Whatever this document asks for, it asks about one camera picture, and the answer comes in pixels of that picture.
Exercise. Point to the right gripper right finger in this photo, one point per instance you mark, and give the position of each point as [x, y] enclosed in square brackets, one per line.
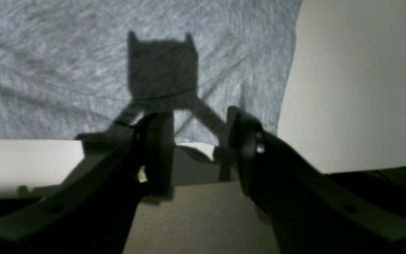
[312, 212]

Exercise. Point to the grey T-shirt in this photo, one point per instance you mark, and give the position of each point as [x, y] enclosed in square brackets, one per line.
[91, 69]

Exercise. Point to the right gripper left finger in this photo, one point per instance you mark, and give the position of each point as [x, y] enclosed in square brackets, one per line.
[93, 215]

